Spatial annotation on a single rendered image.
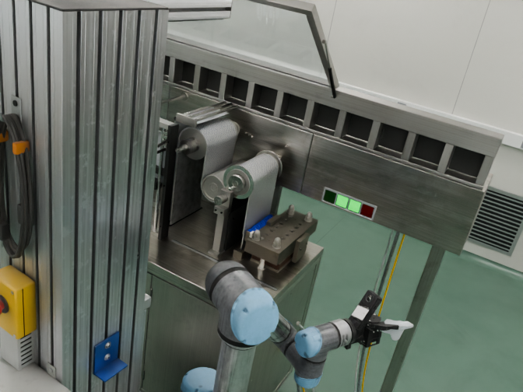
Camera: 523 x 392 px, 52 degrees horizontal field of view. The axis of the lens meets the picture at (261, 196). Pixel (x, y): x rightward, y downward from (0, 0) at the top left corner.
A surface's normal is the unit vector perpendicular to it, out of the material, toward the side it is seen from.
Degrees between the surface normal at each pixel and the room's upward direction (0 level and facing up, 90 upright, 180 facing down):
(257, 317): 82
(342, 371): 0
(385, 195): 90
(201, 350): 90
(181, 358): 90
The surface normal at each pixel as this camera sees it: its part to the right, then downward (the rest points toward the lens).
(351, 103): -0.49, 0.31
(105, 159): 0.82, 0.37
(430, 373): 0.16, -0.89
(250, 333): 0.52, 0.33
